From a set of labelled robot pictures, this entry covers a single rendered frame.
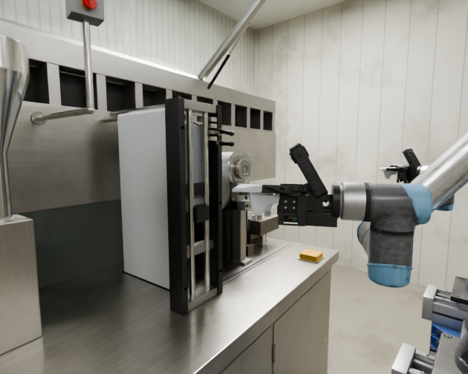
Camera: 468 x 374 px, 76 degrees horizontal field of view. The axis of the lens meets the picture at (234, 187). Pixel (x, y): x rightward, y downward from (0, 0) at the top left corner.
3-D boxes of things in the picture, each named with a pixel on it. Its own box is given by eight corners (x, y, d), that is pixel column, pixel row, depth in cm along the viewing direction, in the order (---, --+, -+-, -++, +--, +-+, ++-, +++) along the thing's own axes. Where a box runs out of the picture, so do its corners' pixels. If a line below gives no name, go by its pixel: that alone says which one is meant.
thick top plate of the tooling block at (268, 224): (260, 236, 122) (261, 221, 122) (190, 222, 146) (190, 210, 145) (278, 228, 135) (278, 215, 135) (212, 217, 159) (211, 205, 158)
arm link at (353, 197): (366, 181, 54) (359, 182, 62) (339, 180, 55) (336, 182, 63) (365, 222, 54) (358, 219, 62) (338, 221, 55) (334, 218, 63)
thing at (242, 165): (251, 162, 116) (247, 181, 114) (247, 162, 117) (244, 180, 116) (241, 156, 110) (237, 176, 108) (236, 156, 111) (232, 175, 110)
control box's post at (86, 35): (88, 109, 69) (84, 18, 66) (85, 110, 70) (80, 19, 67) (95, 110, 70) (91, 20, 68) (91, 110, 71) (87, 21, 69)
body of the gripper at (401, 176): (394, 182, 149) (418, 185, 138) (394, 165, 147) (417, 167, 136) (405, 180, 152) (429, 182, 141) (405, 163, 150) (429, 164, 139)
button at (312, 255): (316, 263, 112) (316, 257, 111) (299, 259, 116) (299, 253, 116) (323, 257, 117) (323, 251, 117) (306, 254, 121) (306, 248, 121)
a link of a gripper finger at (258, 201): (237, 216, 53) (281, 216, 57) (238, 183, 53) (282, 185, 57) (230, 214, 56) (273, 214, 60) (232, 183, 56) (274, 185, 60)
